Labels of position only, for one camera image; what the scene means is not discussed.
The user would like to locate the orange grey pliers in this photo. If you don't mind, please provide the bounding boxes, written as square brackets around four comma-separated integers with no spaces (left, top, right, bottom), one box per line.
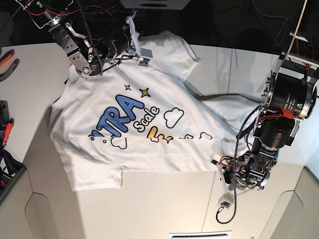
[0,50,20,84]

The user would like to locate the white vent grille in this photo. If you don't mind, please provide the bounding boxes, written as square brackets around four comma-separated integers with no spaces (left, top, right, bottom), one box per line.
[168,231,232,239]

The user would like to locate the orange handled tool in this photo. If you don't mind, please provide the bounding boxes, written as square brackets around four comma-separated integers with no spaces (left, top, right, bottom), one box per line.
[2,118,14,148]

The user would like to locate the white printed t-shirt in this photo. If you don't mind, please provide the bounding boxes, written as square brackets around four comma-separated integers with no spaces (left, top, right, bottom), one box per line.
[49,31,257,191]

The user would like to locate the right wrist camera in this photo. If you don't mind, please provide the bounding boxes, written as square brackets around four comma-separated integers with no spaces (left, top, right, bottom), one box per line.
[137,48,153,67]

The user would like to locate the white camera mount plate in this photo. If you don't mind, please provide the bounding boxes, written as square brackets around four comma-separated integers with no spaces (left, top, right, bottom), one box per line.
[120,0,190,10]

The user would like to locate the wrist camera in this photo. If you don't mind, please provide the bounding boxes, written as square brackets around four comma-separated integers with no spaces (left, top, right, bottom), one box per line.
[137,48,153,67]
[219,201,232,210]

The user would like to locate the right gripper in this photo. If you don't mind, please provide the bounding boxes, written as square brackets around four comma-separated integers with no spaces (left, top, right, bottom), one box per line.
[107,9,153,63]

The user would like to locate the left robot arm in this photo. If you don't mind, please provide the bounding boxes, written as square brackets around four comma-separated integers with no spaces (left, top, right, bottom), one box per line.
[217,0,319,208]

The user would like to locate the left braided black cable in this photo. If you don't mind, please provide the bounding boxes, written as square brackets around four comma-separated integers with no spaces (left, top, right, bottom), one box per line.
[76,0,105,75]

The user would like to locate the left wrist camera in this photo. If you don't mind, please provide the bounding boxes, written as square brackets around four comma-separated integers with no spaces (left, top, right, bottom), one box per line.
[219,201,232,210]

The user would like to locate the right braided black cable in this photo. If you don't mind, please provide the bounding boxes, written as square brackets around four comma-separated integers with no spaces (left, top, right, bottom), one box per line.
[215,106,262,225]

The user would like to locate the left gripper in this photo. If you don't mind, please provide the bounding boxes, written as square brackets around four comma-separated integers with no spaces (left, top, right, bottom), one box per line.
[211,159,235,206]

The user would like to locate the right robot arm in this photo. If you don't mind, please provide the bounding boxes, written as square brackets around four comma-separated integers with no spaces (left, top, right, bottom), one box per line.
[17,0,153,79]

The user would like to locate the braided black cable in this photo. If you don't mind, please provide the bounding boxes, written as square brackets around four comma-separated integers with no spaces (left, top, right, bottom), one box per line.
[76,0,105,75]
[215,106,262,225]

